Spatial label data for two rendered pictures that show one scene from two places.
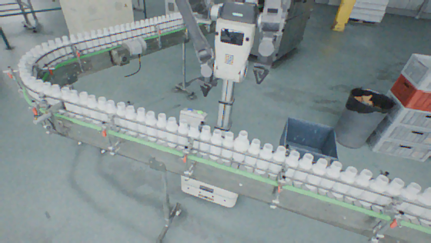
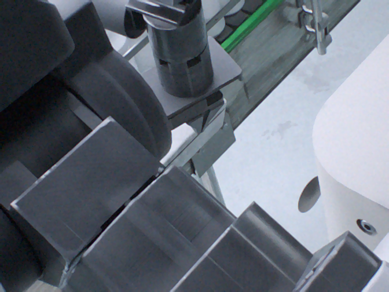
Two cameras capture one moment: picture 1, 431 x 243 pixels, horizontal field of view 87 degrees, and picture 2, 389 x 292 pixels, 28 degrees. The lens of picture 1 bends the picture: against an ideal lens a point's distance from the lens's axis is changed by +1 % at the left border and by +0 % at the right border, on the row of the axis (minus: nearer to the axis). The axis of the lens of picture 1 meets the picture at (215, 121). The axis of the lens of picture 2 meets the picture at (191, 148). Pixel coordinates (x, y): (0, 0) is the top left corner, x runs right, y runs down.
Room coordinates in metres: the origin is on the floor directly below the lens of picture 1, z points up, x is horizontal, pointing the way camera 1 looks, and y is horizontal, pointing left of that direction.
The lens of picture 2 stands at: (1.50, -0.39, 1.83)
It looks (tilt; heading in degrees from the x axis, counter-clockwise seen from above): 49 degrees down; 132
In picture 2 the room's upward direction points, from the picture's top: 19 degrees counter-clockwise
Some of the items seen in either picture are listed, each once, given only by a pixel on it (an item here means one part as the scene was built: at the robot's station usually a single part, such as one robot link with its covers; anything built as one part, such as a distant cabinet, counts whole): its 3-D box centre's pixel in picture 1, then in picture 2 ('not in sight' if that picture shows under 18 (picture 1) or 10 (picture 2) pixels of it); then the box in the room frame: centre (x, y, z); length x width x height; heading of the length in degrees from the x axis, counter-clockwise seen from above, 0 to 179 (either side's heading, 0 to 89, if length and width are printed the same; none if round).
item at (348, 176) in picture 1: (344, 181); not in sight; (0.65, -0.59, 1.08); 0.06 x 0.06 x 0.17
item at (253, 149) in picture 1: (252, 154); not in sight; (0.77, -0.19, 1.08); 0.06 x 0.06 x 0.17
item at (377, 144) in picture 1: (395, 139); not in sight; (2.23, -2.28, 0.11); 0.61 x 0.41 x 0.22; 81
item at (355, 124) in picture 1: (358, 120); not in sight; (2.27, -1.72, 0.32); 0.45 x 0.45 x 0.64
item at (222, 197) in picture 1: (218, 161); not in sight; (1.46, -0.06, 0.24); 0.68 x 0.53 x 0.41; 165
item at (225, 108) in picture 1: (224, 118); not in sight; (1.47, -0.06, 0.74); 0.11 x 0.11 x 0.40; 75
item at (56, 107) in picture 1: (56, 124); not in sight; (0.97, 0.93, 0.96); 0.23 x 0.10 x 0.27; 165
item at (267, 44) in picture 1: (269, 35); not in sight; (0.88, -0.17, 1.60); 0.12 x 0.09 x 0.12; 168
